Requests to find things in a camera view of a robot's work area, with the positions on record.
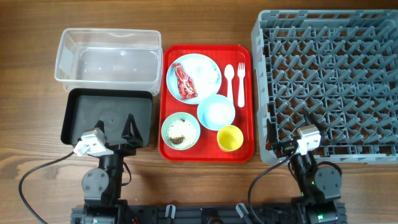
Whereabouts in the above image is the red snack wrapper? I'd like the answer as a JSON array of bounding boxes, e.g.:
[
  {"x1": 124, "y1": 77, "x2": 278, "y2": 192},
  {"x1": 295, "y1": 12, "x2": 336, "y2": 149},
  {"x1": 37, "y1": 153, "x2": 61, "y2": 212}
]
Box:
[{"x1": 172, "y1": 63, "x2": 197, "y2": 100}]

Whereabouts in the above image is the light blue plate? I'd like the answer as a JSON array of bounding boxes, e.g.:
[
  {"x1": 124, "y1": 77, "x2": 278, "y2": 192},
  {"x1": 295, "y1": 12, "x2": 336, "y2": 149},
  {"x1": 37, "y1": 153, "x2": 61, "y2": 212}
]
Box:
[{"x1": 166, "y1": 54, "x2": 222, "y2": 105}]

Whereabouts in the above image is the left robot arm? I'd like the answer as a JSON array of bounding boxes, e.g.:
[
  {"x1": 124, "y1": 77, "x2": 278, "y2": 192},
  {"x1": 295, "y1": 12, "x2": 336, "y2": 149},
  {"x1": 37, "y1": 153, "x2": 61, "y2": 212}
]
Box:
[{"x1": 74, "y1": 114, "x2": 144, "y2": 224}]

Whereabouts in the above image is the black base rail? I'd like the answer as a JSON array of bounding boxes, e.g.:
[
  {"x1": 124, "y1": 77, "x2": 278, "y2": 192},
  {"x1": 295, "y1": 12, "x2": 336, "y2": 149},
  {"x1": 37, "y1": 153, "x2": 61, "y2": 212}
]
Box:
[{"x1": 70, "y1": 202, "x2": 348, "y2": 224}]

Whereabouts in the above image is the clear plastic bin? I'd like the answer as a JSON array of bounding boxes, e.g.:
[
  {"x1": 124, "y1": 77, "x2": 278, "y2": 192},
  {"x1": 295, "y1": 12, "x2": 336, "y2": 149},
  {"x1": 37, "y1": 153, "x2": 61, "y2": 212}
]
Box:
[{"x1": 54, "y1": 28, "x2": 163, "y2": 95}]

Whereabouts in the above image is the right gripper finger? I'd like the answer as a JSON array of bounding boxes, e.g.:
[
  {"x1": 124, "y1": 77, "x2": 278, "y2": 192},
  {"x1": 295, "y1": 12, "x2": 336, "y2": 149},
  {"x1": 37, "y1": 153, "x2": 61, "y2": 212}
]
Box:
[
  {"x1": 303, "y1": 111, "x2": 324, "y2": 134},
  {"x1": 267, "y1": 119, "x2": 277, "y2": 145}
]

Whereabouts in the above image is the light blue bowl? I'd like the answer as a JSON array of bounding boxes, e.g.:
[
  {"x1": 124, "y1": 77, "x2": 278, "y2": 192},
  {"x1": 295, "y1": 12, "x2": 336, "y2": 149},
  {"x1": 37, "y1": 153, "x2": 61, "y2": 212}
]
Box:
[{"x1": 197, "y1": 95, "x2": 236, "y2": 131}]

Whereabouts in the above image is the rice food waste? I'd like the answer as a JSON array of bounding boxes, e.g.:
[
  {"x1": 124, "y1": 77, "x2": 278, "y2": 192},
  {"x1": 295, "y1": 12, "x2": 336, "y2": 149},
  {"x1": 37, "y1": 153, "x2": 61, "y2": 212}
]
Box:
[{"x1": 166, "y1": 119, "x2": 197, "y2": 149}]

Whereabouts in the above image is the white plastic spoon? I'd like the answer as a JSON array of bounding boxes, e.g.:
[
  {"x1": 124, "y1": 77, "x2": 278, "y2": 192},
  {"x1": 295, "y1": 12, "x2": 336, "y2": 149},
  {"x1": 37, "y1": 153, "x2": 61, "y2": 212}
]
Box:
[{"x1": 224, "y1": 64, "x2": 234, "y2": 103}]

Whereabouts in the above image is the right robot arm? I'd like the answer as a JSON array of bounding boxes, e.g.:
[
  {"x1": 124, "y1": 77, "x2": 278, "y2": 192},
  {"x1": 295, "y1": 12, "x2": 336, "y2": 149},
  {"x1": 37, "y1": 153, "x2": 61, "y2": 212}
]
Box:
[{"x1": 266, "y1": 113, "x2": 347, "y2": 223}]

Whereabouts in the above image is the black plastic tray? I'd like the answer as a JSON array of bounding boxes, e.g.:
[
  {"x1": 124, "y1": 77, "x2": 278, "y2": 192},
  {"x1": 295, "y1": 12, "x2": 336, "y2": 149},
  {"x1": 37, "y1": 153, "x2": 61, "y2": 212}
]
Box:
[{"x1": 60, "y1": 88, "x2": 153, "y2": 146}]

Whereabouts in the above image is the green bowl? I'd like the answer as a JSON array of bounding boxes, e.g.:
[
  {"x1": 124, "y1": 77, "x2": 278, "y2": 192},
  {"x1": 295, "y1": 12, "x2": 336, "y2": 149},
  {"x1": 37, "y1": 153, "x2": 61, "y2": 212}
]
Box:
[{"x1": 160, "y1": 112, "x2": 201, "y2": 151}]

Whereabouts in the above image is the red serving tray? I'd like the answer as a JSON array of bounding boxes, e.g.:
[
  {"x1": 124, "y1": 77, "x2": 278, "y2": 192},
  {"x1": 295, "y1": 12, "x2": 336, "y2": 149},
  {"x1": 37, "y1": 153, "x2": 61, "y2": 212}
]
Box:
[{"x1": 158, "y1": 44, "x2": 255, "y2": 163}]

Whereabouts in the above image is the white tissue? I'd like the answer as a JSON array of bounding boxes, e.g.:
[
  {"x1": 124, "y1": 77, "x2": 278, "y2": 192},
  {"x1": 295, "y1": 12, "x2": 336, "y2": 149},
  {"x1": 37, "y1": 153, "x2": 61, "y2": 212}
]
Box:
[{"x1": 183, "y1": 58, "x2": 219, "y2": 83}]

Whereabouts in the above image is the yellow cup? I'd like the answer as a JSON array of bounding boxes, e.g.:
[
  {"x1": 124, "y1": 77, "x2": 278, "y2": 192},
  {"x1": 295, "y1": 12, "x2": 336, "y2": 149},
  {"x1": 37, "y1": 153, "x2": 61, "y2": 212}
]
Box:
[{"x1": 216, "y1": 125, "x2": 244, "y2": 152}]

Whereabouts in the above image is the white plastic fork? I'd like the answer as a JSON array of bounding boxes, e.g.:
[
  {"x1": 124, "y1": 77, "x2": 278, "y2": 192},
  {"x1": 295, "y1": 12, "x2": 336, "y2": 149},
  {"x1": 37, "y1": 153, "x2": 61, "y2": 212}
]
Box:
[{"x1": 237, "y1": 62, "x2": 246, "y2": 108}]

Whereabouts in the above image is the right black cable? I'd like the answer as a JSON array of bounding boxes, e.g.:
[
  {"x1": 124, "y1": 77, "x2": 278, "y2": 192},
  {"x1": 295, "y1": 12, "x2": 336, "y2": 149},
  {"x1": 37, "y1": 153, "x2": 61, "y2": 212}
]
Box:
[{"x1": 247, "y1": 149, "x2": 299, "y2": 224}]

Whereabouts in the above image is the grey dishwasher rack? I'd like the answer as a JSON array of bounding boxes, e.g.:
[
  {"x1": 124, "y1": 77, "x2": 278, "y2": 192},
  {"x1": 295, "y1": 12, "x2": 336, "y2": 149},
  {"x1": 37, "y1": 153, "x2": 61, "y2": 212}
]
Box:
[{"x1": 251, "y1": 9, "x2": 397, "y2": 165}]

